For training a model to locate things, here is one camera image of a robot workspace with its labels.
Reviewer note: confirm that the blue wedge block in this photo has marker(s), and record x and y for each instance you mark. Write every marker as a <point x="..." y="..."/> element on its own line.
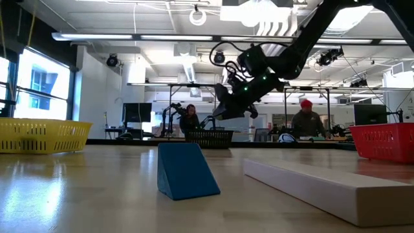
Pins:
<point x="184" y="174"/>

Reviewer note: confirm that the black background robot arm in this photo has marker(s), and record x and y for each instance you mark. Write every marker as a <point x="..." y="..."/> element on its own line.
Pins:
<point x="168" y="113"/>
<point x="208" y="121"/>

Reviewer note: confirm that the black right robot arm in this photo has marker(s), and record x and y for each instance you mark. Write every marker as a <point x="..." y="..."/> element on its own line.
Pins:
<point x="310" y="35"/>

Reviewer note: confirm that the grey office chair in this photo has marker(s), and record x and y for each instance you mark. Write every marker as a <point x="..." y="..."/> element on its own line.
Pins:
<point x="261" y="135"/>

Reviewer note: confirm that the black plastic basket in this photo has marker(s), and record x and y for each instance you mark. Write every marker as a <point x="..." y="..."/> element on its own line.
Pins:
<point x="209" y="138"/>

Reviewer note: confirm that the black metal gantry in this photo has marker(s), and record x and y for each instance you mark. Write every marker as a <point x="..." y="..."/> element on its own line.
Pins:
<point x="192" y="85"/>
<point x="305" y="88"/>

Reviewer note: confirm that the seated person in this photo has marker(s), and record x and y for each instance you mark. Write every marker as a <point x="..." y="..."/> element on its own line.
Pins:
<point x="189" y="122"/>

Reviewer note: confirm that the black and white helmet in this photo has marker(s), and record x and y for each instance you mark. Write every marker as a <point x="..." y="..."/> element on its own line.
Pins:
<point x="287" y="138"/>

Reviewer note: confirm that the person with red cap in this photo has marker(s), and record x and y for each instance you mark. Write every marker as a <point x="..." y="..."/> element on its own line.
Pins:
<point x="307" y="123"/>

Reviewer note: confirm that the overhead light bar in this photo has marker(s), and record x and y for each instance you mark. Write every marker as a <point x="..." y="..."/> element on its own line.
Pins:
<point x="220" y="38"/>

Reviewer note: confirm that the black computer monitor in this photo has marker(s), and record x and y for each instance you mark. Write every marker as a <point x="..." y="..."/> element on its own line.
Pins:
<point x="369" y="114"/>
<point x="137" y="112"/>

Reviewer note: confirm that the dark background desk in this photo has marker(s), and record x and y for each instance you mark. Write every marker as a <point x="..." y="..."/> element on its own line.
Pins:
<point x="129" y="132"/>

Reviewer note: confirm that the long wooden plank block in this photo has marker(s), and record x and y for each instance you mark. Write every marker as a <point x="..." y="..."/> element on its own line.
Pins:
<point x="323" y="189"/>

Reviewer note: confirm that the red plastic basket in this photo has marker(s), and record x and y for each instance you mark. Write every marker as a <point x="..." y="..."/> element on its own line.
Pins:
<point x="385" y="142"/>

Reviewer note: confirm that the yellow plastic basket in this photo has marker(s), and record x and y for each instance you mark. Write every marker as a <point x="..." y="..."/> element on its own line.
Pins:
<point x="39" y="136"/>

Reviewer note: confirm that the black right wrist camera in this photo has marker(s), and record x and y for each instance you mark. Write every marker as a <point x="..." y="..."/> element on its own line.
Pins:
<point x="255" y="59"/>

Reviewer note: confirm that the silver ceiling duct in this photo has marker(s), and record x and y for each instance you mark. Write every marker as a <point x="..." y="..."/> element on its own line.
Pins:
<point x="275" y="29"/>

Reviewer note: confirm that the black ceiling camera cluster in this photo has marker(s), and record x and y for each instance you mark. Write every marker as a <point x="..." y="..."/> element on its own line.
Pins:
<point x="359" y="83"/>
<point x="330" y="56"/>

